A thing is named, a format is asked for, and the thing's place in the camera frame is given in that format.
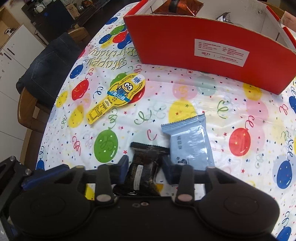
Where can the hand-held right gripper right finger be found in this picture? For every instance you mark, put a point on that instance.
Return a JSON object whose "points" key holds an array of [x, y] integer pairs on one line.
{"points": [[171, 171]]}

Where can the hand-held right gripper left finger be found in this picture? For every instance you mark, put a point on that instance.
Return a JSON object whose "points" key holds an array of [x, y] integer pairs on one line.
{"points": [[122, 169]]}

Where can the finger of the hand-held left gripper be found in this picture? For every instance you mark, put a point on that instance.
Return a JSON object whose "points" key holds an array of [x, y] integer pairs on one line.
{"points": [[3, 204], [34, 180]]}

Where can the black gold snack packet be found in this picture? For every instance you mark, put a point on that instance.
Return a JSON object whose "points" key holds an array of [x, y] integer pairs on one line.
{"points": [[143, 171]]}

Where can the pale blue snack packet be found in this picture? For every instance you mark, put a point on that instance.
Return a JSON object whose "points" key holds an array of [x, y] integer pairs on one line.
{"points": [[189, 141]]}

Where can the yellow cartoon snack pack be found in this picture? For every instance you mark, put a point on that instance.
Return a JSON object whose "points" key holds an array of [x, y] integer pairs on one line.
{"points": [[124, 92]]}

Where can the red cardboard box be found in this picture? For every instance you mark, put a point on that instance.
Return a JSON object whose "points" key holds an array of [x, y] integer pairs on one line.
{"points": [[166, 41]]}

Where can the dark silver snack packet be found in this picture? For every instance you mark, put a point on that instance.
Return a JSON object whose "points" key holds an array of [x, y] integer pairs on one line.
{"points": [[225, 17]]}

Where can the orange brown snack packet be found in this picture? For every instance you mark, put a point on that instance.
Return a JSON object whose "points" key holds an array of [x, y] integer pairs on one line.
{"points": [[185, 8]]}

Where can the balloon print tablecloth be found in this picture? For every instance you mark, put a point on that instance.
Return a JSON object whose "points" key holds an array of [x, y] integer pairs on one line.
{"points": [[208, 111]]}

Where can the wooden chair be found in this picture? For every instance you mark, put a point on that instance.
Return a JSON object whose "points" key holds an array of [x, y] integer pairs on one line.
{"points": [[27, 109]]}

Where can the blue jeans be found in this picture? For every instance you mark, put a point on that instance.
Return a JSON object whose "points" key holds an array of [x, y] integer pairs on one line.
{"points": [[46, 69]]}

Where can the white cabinet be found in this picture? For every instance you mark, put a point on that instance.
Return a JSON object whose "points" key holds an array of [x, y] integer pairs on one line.
{"points": [[13, 69]]}

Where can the wooden shelf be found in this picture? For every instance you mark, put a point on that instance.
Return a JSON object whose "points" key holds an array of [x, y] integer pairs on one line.
{"points": [[8, 23]]}

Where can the dark sideboard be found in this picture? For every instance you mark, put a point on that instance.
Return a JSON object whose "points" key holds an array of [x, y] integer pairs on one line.
{"points": [[53, 20]]}

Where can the brown paper box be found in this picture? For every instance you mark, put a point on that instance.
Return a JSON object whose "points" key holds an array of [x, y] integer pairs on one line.
{"points": [[72, 10]]}

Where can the white kettle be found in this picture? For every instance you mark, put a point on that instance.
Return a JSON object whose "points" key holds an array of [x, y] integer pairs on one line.
{"points": [[39, 8]]}

